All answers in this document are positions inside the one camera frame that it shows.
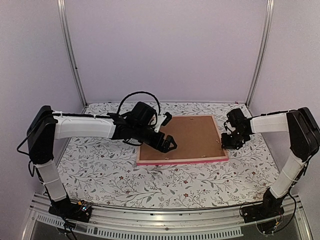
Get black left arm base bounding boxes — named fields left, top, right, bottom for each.
left=48, top=198, right=92, bottom=223

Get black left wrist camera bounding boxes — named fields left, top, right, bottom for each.
left=158, top=112, right=172, bottom=127

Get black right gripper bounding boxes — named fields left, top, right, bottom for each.
left=221, top=129, right=248, bottom=150

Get aluminium right corner post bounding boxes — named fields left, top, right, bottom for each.
left=245, top=0, right=275, bottom=109

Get pink picture frame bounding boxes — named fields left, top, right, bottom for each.
left=136, top=115, right=229, bottom=166

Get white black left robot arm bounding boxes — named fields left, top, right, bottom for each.
left=16, top=101, right=178, bottom=217

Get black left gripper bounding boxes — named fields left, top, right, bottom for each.
left=133, top=123, right=178, bottom=154

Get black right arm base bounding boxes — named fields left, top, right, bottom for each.
left=239, top=188, right=285, bottom=235

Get aluminium corner post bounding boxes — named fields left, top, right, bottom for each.
left=245, top=0, right=275, bottom=109
left=57, top=0, right=88, bottom=107

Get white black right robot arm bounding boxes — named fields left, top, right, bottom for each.
left=221, top=107, right=320, bottom=200

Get aluminium front rail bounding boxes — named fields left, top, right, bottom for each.
left=22, top=194, right=313, bottom=240

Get aluminium left corner post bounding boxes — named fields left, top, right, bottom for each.
left=57, top=0, right=88, bottom=107

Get floral patterned table mat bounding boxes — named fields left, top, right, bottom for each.
left=44, top=101, right=288, bottom=210

